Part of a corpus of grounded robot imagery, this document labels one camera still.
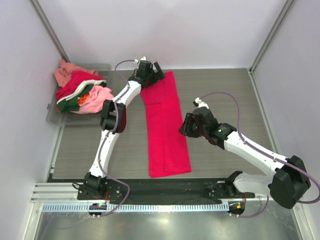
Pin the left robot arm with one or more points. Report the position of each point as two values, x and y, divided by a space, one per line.
113 122

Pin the white slotted cable duct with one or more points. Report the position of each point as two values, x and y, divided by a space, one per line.
79 207

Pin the right aluminium frame post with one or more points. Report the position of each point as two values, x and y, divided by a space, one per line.
284 12

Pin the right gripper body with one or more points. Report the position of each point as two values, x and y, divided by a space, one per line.
191 125

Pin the right aluminium table rail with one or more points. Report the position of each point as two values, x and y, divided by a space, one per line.
265 115

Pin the aluminium frame post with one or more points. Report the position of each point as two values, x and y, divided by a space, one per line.
284 12
49 29

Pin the salmon pink t shirt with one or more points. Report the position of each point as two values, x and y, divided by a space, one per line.
64 73

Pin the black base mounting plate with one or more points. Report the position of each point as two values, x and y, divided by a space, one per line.
160 191

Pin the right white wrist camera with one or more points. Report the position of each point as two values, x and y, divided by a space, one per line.
199 103

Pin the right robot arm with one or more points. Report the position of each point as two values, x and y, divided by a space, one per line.
284 178

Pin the light pink t shirt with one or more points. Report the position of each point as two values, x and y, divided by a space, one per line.
94 102

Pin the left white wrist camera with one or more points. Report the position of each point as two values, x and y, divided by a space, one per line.
137 61

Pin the green white t shirt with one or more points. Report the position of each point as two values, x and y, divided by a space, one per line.
70 103

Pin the crimson t shirt in tray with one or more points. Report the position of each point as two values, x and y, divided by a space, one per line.
76 79

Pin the left aluminium frame post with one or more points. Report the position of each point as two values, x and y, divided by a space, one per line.
49 29

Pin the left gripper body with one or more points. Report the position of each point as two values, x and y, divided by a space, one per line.
154 75

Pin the magenta t shirt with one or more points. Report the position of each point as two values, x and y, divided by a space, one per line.
167 149

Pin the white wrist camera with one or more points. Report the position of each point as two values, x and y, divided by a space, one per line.
137 61
199 103

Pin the orange garment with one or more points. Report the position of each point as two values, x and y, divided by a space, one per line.
82 99

